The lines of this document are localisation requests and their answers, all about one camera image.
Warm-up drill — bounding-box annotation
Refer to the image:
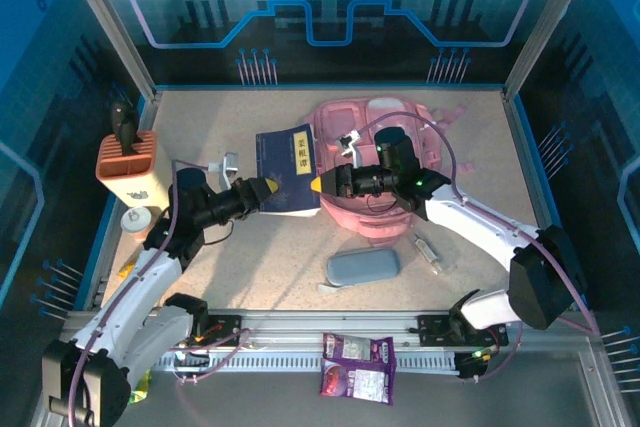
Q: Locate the navy book yellow label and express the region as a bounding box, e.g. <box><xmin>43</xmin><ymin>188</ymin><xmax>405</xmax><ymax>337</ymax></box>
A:
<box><xmin>254</xmin><ymin>122</ymin><xmax>324</xmax><ymax>218</ymax></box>

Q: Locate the pink backpack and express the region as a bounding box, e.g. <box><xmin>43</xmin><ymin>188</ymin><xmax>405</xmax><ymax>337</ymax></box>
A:
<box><xmin>304</xmin><ymin>99</ymin><xmax>476</xmax><ymax>238</ymax></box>

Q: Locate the grey pencil case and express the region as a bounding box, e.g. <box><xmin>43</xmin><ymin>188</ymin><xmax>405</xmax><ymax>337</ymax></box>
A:
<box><xmin>318</xmin><ymin>245</ymin><xmax>401</xmax><ymax>294</ymax></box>

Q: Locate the clear glue tube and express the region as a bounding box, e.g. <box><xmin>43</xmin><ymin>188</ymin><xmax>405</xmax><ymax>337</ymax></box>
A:
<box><xmin>412</xmin><ymin>233</ymin><xmax>446</xmax><ymax>277</ymax></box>

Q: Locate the orange cream knife block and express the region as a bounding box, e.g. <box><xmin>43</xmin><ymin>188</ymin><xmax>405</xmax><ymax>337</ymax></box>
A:
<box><xmin>94</xmin><ymin>129</ymin><xmax>174</xmax><ymax>211</ymax></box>

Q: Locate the small can white lid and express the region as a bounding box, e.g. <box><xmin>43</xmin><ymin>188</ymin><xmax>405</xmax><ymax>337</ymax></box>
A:
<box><xmin>120</xmin><ymin>205</ymin><xmax>154</xmax><ymax>243</ymax></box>

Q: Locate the purple snack packet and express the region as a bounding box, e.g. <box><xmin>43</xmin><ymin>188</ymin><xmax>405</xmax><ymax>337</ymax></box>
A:
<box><xmin>318</xmin><ymin>357</ymin><xmax>397</xmax><ymax>407</ymax></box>
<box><xmin>322</xmin><ymin>331</ymin><xmax>396</xmax><ymax>363</ymax></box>

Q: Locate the green snack bag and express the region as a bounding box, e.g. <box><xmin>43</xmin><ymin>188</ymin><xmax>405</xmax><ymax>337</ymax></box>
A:
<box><xmin>127</xmin><ymin>369</ymin><xmax>154</xmax><ymax>406</ymax></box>

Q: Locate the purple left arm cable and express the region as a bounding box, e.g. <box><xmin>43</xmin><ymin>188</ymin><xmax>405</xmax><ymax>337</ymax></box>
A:
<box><xmin>67</xmin><ymin>159</ymin><xmax>254</xmax><ymax>427</ymax></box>

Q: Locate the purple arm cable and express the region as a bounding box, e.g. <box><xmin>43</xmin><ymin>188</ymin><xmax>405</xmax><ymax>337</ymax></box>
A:
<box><xmin>67</xmin><ymin>159</ymin><xmax>254</xmax><ymax>427</ymax></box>
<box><xmin>355</xmin><ymin>111</ymin><xmax>600</xmax><ymax>383</ymax></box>

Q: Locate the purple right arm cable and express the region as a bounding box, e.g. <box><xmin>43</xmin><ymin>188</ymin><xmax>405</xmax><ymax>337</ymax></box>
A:
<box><xmin>355</xmin><ymin>111</ymin><xmax>600</xmax><ymax>383</ymax></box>

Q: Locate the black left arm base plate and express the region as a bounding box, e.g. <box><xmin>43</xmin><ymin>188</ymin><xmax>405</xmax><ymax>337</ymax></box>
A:
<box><xmin>164</xmin><ymin>314</ymin><xmax>242</xmax><ymax>347</ymax></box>

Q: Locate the black knife handle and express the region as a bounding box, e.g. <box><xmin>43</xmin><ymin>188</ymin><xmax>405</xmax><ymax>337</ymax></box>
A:
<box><xmin>108</xmin><ymin>102</ymin><xmax>141</xmax><ymax>156</ymax></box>

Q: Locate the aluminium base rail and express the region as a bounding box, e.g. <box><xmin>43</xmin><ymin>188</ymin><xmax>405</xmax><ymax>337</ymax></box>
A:
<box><xmin>64</xmin><ymin>309</ymin><xmax>599</xmax><ymax>341</ymax></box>

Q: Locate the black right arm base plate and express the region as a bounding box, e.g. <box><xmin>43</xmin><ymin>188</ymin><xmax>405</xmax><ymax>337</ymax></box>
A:
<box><xmin>417</xmin><ymin>314</ymin><xmax>509</xmax><ymax>347</ymax></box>

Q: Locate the white slotted cable duct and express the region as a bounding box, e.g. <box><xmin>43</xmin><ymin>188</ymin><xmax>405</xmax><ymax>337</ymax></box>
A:
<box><xmin>152</xmin><ymin>344</ymin><xmax>501</xmax><ymax>374</ymax></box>

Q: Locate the aluminium frame post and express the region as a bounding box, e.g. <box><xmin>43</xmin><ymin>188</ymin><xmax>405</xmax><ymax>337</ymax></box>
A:
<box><xmin>53</xmin><ymin>0</ymin><xmax>162</xmax><ymax>101</ymax></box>
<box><xmin>501</xmin><ymin>0</ymin><xmax>605</xmax><ymax>103</ymax></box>

